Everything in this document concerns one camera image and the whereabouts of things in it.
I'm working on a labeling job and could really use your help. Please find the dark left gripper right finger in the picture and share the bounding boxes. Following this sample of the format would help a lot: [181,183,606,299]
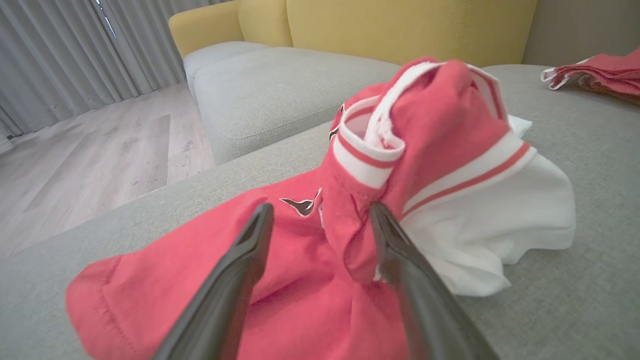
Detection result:
[369,201,502,360]

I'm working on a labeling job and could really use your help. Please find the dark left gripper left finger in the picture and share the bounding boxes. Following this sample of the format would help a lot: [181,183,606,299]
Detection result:
[151,202,275,360]

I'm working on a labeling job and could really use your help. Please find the red white basketball jersey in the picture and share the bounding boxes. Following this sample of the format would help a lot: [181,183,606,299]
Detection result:
[65,56,577,360]

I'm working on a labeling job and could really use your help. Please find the large grey sofa seat cushion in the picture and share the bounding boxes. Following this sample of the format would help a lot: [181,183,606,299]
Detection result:
[0,64,640,360]

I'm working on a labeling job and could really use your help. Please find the small grey sofa seat cushion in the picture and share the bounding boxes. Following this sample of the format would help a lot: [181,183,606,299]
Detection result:
[182,41,402,166]

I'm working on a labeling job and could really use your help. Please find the yellow sofa backrest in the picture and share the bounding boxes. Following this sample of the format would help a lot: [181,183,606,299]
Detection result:
[168,0,539,68]

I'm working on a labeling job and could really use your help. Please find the grey pleated curtain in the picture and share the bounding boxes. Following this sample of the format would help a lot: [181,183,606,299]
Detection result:
[0,0,236,139]

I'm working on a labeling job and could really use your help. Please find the red white basketball shorts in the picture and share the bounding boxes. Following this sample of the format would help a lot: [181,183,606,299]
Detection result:
[540,47,640,104]

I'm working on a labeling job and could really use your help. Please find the grey sofa backrest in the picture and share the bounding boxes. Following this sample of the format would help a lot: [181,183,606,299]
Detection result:
[522,0,640,67]

